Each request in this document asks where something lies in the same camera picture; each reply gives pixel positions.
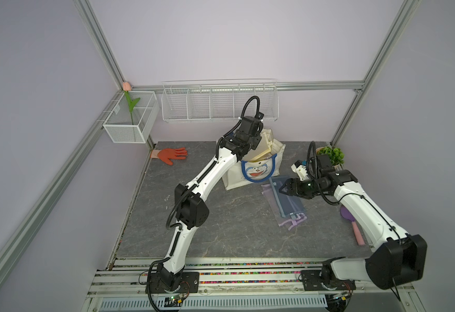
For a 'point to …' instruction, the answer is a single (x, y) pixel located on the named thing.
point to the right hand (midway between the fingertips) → (286, 190)
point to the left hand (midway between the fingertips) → (252, 132)
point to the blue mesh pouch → (288, 205)
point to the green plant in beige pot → (336, 156)
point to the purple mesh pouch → (270, 195)
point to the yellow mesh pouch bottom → (267, 155)
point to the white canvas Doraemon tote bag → (264, 162)
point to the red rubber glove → (169, 154)
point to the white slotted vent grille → (311, 301)
